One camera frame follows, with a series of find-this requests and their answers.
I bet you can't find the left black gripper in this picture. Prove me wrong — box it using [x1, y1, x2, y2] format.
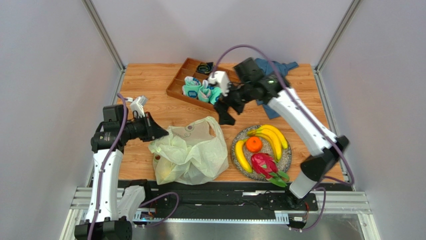
[120, 111, 168, 142]

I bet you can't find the single yellow banana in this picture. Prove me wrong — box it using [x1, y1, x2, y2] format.
[234, 139, 253, 173]

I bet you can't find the orange fake tangerine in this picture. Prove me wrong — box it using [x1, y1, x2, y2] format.
[245, 136, 263, 154]

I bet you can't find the translucent yellow plastic bag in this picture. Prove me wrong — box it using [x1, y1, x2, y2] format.
[148, 116, 229, 185]

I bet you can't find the yellow banana bunch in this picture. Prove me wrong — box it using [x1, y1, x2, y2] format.
[246, 124, 289, 162]

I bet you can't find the pink dragon fruit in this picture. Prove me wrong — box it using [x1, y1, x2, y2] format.
[250, 152, 290, 188]

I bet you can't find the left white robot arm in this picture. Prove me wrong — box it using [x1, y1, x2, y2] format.
[74, 104, 169, 240]

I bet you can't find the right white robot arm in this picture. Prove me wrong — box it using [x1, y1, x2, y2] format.
[207, 57, 349, 199]

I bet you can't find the yellow fake pepper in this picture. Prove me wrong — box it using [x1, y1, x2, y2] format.
[155, 161, 175, 183]

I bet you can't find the teal sock right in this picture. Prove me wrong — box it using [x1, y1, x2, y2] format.
[197, 79, 222, 105]

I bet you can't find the teal sock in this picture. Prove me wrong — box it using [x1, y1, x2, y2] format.
[182, 76, 202, 99]
[197, 79, 222, 105]

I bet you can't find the teal sock left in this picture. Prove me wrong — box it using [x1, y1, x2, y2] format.
[182, 76, 202, 99]

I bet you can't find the dark rolled sock back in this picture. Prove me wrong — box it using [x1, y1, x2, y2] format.
[195, 62, 215, 75]

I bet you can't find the brown compartment tray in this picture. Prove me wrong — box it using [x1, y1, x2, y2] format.
[166, 58, 222, 110]

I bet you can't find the speckled round plate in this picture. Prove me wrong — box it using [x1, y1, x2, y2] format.
[230, 125, 292, 182]

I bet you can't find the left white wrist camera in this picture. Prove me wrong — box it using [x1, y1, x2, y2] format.
[126, 95, 148, 119]

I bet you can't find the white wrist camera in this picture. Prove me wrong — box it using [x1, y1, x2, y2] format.
[207, 71, 231, 97]
[126, 95, 148, 119]

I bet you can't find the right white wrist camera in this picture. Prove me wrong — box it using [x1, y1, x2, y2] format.
[207, 71, 231, 97]

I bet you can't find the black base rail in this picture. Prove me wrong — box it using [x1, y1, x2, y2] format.
[109, 179, 354, 221]

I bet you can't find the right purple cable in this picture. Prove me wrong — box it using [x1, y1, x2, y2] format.
[211, 44, 356, 232]

